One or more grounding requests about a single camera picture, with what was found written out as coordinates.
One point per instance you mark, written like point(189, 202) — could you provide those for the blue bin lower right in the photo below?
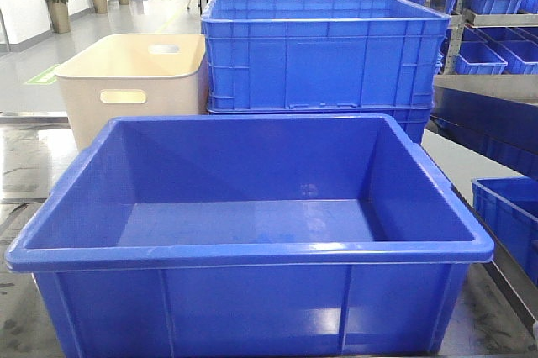
point(509, 207)

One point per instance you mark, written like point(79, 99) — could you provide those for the blue bin on shelf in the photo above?
point(477, 58)

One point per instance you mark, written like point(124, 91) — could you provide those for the large blue bin front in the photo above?
point(251, 235)

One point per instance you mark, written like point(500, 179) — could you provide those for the beige plastic basket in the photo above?
point(133, 75)

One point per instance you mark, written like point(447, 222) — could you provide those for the large blue ribbed crate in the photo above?
point(276, 55)

